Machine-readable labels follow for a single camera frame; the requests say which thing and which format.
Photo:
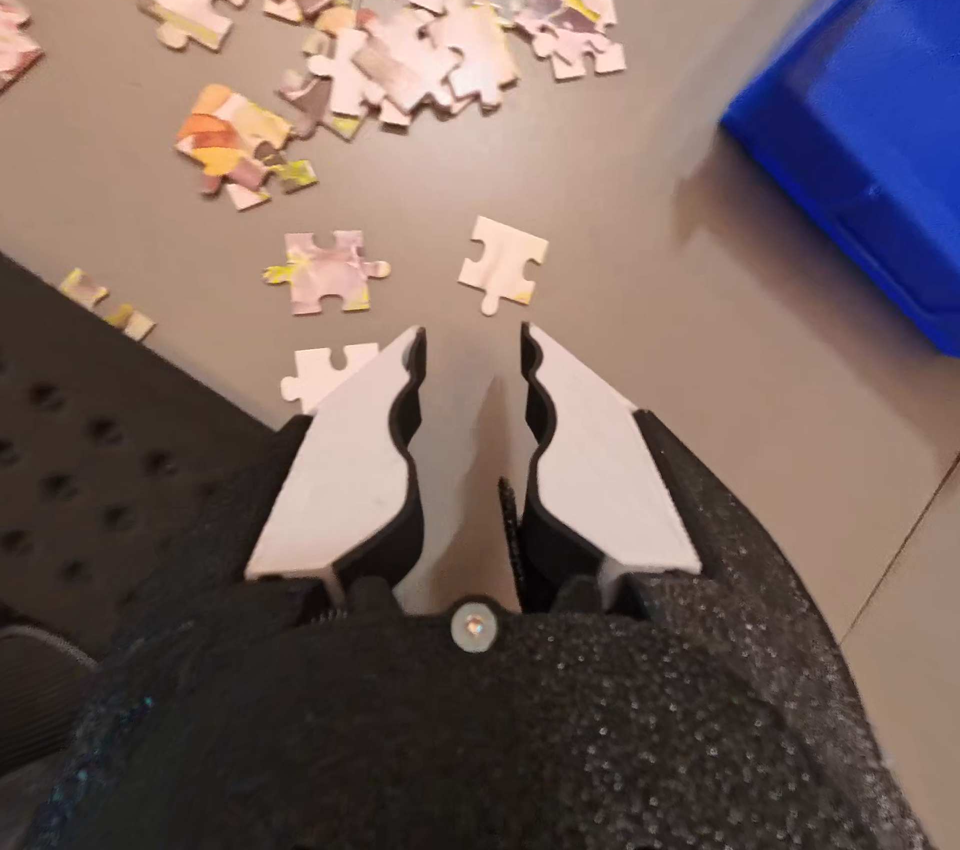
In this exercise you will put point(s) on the black perforated board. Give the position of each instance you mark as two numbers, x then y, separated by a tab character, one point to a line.
90	452

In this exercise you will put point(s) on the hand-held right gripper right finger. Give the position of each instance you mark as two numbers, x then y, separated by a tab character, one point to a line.
607	490

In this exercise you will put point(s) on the grey desk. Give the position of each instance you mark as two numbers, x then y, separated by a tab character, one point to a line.
637	340

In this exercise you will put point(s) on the white face-down puzzle piece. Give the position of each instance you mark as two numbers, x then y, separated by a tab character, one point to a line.
502	265

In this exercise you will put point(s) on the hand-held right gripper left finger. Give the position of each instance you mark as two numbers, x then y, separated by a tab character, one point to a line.
345	490

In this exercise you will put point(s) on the blue plastic bin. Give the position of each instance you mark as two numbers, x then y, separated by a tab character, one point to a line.
862	114

